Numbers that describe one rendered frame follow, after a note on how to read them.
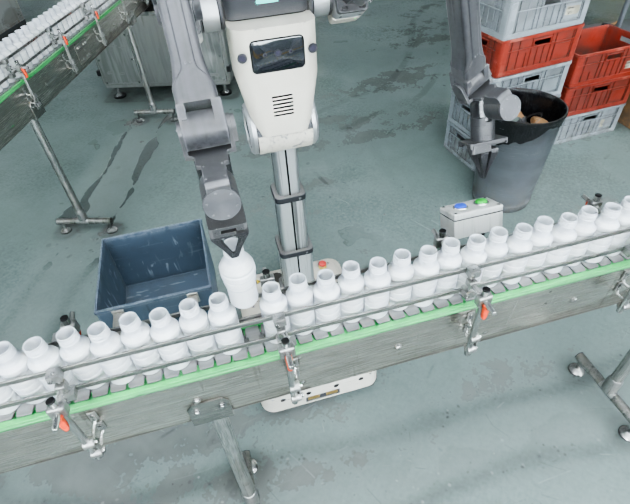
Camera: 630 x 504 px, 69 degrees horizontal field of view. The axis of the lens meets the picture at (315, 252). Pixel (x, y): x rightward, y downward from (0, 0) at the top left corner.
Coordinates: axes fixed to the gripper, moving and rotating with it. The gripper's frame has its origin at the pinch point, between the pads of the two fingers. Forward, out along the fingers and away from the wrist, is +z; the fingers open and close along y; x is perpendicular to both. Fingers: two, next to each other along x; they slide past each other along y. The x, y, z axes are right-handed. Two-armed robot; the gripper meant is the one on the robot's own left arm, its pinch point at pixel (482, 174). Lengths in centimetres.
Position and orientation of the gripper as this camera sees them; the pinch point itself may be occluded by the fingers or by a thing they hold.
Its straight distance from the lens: 127.5
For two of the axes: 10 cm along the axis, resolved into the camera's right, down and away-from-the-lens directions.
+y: 9.6, -2.2, 1.6
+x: -2.3, -3.6, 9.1
